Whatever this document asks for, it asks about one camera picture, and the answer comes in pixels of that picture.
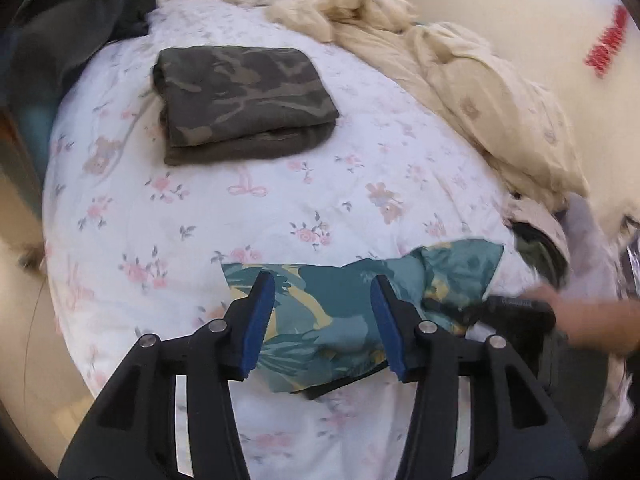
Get person's right hand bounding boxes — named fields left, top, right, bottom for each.
left=525, top=287, right=601, bottom=351

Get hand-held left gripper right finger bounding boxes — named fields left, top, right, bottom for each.
left=371, top=274, right=588, bottom=480

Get person's right forearm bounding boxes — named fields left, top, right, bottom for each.
left=597, top=300, right=640, bottom=358

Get blue floral shorts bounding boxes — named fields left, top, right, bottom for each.
left=221, top=239, right=505, bottom=401

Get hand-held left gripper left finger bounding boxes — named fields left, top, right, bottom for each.
left=57, top=270, right=276, bottom=480

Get folded camouflage pants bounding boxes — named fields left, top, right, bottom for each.
left=152, top=46, right=342, bottom=167

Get red wall decoration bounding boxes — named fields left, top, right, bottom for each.
left=582, top=5, right=628, bottom=78

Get dark green garment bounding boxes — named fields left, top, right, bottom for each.
left=514, top=224, right=570, bottom=287

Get black leather jacket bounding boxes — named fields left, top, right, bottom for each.
left=0, top=0, right=161, bottom=126

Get cream fleece garment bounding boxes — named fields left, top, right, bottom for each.
left=505, top=195, right=568, bottom=241

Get white floral bed sheet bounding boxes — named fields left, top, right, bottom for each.
left=42, top=0, right=636, bottom=480

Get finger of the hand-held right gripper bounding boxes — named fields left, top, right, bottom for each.
left=425, top=300, right=492, bottom=333

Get cream quilt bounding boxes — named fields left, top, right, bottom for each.
left=267, top=0, right=591, bottom=211

